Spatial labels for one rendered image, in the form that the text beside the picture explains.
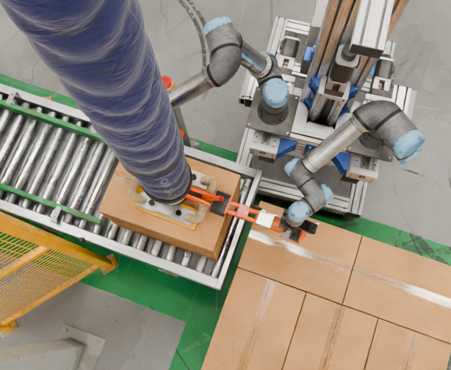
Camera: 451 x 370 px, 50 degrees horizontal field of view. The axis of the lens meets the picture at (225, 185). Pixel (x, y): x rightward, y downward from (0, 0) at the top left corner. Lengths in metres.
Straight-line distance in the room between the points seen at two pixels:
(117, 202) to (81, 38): 1.57
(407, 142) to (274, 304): 1.28
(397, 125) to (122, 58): 1.08
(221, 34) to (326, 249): 1.39
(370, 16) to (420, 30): 2.57
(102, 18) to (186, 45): 2.90
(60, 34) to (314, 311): 2.14
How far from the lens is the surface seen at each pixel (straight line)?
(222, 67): 1.88
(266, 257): 2.73
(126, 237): 2.81
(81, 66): 1.03
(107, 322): 3.36
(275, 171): 3.19
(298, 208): 1.88
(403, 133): 1.82
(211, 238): 2.34
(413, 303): 2.87
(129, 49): 1.04
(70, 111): 3.07
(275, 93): 2.21
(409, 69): 3.90
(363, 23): 1.53
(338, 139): 1.88
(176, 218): 2.34
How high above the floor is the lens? 3.26
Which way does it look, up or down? 75 degrees down
